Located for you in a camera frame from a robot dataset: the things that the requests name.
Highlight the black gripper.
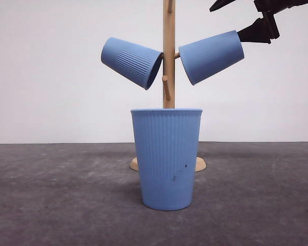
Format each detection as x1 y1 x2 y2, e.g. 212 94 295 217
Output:
209 0 308 44

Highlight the blue ribbed cup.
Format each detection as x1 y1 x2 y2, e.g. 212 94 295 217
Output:
131 108 203 211

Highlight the blue ribbed cup image-left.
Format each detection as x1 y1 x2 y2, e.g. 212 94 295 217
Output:
101 37 163 90

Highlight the wooden mug tree stand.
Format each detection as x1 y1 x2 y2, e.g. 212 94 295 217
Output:
130 0 206 172

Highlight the blue ribbed cup image-right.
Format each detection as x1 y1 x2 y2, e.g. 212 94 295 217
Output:
179 30 244 85

